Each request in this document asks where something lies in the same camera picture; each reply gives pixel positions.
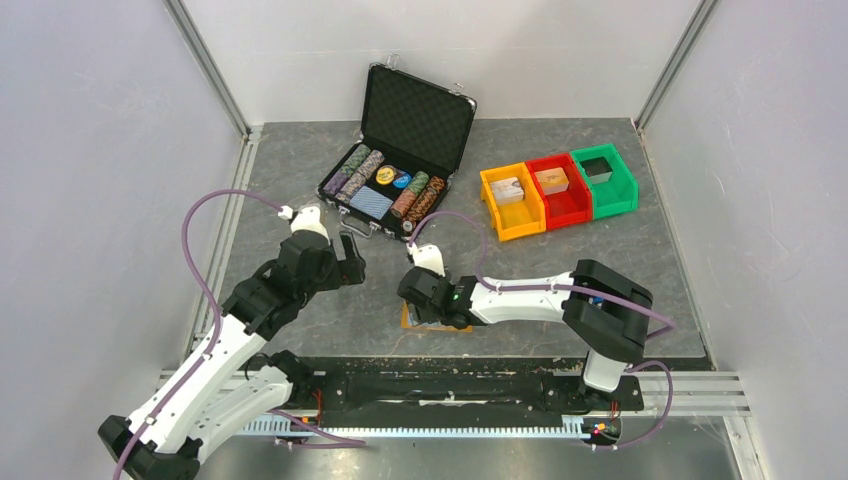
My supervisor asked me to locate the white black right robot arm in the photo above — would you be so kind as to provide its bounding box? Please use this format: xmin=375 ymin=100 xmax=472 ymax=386
xmin=397 ymin=259 xmax=653 ymax=408

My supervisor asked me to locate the red plastic bin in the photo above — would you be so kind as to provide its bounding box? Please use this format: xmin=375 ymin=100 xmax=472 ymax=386
xmin=525 ymin=153 xmax=593 ymax=231

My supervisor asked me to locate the card deck in red bin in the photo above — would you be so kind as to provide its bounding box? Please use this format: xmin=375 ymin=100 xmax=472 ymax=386
xmin=535 ymin=167 xmax=570 ymax=196

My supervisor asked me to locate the black poker chip case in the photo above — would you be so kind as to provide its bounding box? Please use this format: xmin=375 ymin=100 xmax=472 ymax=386
xmin=315 ymin=62 xmax=477 ymax=240

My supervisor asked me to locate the green plastic bin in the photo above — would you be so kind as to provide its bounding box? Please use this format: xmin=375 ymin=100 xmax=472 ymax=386
xmin=570 ymin=143 xmax=639 ymax=220

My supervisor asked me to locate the yellow dealer chip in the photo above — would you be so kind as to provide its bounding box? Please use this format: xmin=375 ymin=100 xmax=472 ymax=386
xmin=375 ymin=166 xmax=397 ymax=185

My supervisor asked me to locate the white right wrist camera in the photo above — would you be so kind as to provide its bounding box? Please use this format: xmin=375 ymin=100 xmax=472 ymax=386
xmin=407 ymin=243 xmax=446 ymax=277

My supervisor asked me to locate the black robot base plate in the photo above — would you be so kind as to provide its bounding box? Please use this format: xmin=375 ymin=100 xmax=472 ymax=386
xmin=281 ymin=357 xmax=645 ymax=429

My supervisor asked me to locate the blue playing card deck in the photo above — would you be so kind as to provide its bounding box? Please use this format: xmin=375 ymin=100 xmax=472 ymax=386
xmin=349 ymin=186 xmax=394 ymax=221

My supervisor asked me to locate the slotted aluminium cable duct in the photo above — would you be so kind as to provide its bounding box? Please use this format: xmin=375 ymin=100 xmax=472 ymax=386
xmin=236 ymin=414 xmax=591 ymax=440

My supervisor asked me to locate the black box in green bin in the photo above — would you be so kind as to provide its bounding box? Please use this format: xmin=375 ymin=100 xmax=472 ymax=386
xmin=580 ymin=156 xmax=613 ymax=185

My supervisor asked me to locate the card deck in yellow bin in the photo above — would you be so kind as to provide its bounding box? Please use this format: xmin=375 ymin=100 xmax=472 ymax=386
xmin=489 ymin=176 xmax=525 ymax=206

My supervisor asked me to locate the orange leather card holder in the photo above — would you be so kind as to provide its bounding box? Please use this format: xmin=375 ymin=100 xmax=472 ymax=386
xmin=400 ymin=301 xmax=474 ymax=334

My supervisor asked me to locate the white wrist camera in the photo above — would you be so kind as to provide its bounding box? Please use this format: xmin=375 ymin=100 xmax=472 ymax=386
xmin=277 ymin=205 xmax=329 ymax=240
xmin=407 ymin=243 xmax=446 ymax=277

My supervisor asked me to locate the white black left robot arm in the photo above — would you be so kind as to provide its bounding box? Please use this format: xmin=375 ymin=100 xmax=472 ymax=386
xmin=98 ymin=230 xmax=366 ymax=479

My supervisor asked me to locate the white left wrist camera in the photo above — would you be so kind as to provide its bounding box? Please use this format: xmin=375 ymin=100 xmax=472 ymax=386
xmin=277 ymin=205 xmax=329 ymax=240

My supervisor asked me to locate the blue dealer chip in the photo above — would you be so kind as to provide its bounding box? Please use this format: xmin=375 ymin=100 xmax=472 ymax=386
xmin=392 ymin=173 xmax=411 ymax=189

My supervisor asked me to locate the yellow plastic bin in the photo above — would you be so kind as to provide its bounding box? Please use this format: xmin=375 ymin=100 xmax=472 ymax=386
xmin=480 ymin=162 xmax=546 ymax=242

